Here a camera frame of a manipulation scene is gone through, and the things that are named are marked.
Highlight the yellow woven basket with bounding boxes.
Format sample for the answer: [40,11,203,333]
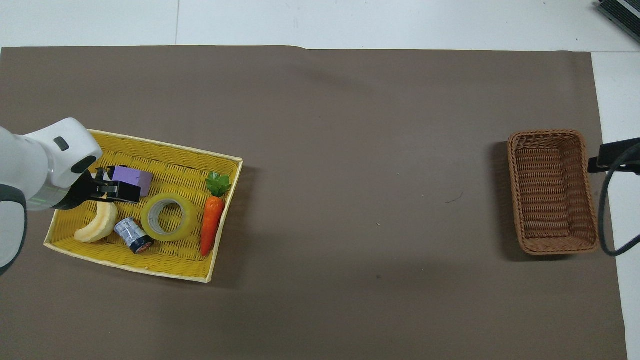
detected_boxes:
[43,129,244,284]

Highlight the yellowish clear tape roll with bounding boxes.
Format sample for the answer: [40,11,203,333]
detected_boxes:
[140,192,200,243]

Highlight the small white blue can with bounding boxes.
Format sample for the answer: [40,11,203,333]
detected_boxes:
[114,216,155,256]

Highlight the purple block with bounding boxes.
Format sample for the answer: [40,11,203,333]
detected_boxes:
[112,165,155,198]

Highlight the brown wicker basket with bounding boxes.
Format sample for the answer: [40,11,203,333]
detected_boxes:
[507,129,600,256]

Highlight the orange toy carrot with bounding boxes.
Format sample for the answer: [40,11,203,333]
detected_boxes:
[200,171,233,258]

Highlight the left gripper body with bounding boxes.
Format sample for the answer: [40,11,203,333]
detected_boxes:
[54,169,107,211]

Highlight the black cable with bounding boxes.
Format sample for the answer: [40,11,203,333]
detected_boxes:
[598,143,640,258]

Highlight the pale yellow toy banana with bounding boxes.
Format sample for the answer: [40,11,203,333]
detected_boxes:
[74,198,119,244]

